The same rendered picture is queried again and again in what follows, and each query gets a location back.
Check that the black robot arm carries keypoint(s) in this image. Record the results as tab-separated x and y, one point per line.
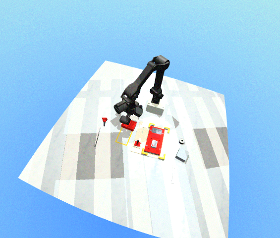
158	64

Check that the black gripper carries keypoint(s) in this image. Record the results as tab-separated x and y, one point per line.
126	119

